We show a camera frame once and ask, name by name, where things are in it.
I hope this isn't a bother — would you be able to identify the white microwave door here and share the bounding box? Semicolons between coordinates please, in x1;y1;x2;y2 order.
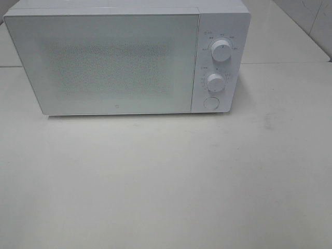
5;15;199;115

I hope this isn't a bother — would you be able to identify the round white door button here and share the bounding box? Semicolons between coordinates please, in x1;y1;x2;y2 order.
204;97;219;110

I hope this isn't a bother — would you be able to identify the white microwave oven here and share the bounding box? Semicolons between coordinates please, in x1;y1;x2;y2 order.
3;1;251;115

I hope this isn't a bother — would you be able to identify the white microwave knob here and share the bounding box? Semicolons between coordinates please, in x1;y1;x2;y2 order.
210;38;232;62
206;74;226;92

